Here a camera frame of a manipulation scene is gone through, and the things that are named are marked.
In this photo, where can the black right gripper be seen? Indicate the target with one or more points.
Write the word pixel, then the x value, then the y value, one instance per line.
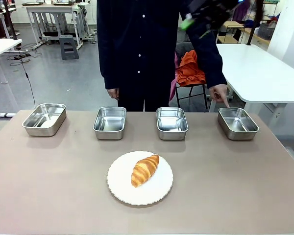
pixel 213 12

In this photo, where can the person's left forearm dark sleeve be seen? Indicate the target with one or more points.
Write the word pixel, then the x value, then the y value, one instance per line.
pixel 212 68

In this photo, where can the person's right forearm dark sleeve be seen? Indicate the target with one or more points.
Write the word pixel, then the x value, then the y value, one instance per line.
pixel 110 73

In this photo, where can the steel rectangular container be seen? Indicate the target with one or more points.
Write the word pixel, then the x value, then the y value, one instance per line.
pixel 237 123
pixel 172 123
pixel 44 120
pixel 109 122

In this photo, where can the person's left hand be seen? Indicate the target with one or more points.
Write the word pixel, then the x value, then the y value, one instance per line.
pixel 218 93

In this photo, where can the person's right hand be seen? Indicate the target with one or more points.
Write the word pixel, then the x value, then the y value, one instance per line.
pixel 113 93

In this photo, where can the black chair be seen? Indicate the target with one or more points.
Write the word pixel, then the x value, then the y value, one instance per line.
pixel 183 47

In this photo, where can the light wooden shelf table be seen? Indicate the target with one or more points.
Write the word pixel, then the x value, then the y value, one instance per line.
pixel 231 24

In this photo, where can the orange cloth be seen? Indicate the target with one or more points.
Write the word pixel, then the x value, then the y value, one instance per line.
pixel 189 71

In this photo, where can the purple hanging clothing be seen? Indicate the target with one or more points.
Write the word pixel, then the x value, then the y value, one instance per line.
pixel 241 11

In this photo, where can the pink cloth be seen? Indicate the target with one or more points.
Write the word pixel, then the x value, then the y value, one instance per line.
pixel 173 83

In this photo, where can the person in dark shirt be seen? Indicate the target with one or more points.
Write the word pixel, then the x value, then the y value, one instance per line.
pixel 139 49

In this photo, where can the black tripod pole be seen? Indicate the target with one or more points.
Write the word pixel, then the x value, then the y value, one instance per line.
pixel 256 22

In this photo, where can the grey storage basket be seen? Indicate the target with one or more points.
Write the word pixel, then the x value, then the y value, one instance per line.
pixel 266 31

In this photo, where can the large white table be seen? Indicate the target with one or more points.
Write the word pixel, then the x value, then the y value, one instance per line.
pixel 254 73

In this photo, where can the grey step stool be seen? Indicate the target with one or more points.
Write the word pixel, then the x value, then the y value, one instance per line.
pixel 68 46

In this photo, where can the white desk with metal legs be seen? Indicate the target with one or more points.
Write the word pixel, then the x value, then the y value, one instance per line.
pixel 51 8

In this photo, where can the golden brown croissant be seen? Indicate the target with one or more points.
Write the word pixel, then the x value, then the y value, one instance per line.
pixel 145 171

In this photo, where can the white scalloped plate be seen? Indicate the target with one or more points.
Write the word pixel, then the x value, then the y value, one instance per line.
pixel 122 186

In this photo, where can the black stand pole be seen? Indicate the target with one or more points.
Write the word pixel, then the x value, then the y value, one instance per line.
pixel 11 22

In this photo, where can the small white table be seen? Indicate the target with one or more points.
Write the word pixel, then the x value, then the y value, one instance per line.
pixel 2 46

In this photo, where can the white table foot bar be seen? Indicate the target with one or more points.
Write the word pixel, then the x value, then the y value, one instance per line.
pixel 6 115

